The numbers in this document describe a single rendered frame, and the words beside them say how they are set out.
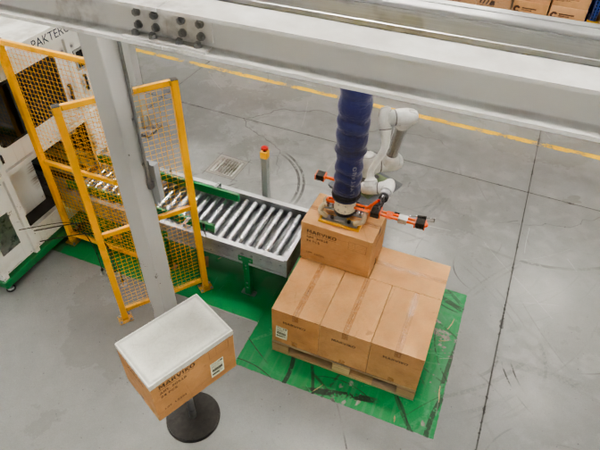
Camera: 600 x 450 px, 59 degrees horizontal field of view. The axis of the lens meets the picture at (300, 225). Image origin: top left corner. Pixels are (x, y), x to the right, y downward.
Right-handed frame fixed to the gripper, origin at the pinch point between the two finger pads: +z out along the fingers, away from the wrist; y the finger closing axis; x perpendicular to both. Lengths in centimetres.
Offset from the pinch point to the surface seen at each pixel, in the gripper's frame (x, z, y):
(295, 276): 51, 41, 54
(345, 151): 27, 11, -56
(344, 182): 25.9, 10.4, -28.3
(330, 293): 18, 47, 54
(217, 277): 137, 26, 108
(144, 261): 141, 108, 7
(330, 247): 29.4, 19.8, 32.6
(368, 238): 0.7, 17.5, 13.8
